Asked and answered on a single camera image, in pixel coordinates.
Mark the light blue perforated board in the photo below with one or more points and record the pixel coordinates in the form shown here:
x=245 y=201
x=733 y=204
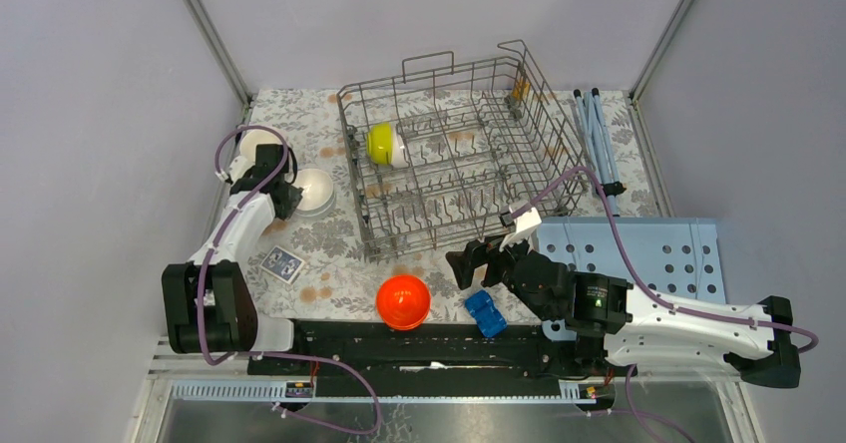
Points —
x=673 y=256

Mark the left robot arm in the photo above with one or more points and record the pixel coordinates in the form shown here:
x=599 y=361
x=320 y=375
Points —
x=208 y=306

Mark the yellow rubber duck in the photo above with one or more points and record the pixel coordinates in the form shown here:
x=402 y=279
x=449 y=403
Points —
x=521 y=89

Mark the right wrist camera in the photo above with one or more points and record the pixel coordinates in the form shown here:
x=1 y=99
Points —
x=525 y=226

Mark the blue folded metal stand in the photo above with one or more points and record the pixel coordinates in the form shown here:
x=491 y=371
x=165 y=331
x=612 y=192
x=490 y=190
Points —
x=599 y=143

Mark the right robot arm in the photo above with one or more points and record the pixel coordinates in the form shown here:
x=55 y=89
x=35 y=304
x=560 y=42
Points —
x=623 y=324

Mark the floral patterned table mat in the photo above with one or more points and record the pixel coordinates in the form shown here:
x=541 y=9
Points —
x=338 y=281

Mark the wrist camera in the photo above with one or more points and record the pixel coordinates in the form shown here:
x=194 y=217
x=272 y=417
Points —
x=235 y=170
x=525 y=226

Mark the yellow-green bowl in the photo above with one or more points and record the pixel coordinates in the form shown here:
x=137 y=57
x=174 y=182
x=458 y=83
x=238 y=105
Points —
x=381 y=144

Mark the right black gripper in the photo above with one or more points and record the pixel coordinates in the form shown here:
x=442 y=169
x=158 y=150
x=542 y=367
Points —
x=463 y=263

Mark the white ribbed bowl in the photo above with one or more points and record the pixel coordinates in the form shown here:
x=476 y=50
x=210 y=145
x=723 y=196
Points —
x=318 y=195

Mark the blue toy car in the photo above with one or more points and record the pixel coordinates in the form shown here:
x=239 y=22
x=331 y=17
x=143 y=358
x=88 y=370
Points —
x=482 y=308

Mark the beige bowl with leaf pattern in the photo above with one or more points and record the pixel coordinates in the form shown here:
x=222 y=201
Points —
x=253 y=138

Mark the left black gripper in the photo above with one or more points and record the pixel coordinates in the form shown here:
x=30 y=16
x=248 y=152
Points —
x=294 y=197

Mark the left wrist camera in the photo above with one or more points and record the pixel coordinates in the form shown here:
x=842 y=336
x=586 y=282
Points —
x=235 y=170

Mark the plain white bowl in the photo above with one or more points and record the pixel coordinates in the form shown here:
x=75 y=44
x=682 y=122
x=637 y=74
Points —
x=398 y=158

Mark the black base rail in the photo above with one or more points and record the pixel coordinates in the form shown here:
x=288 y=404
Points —
x=336 y=359

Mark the orange bowl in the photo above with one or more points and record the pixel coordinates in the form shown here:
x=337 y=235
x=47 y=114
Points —
x=403 y=302

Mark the grey wire dish rack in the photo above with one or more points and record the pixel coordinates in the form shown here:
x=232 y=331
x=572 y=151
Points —
x=473 y=151

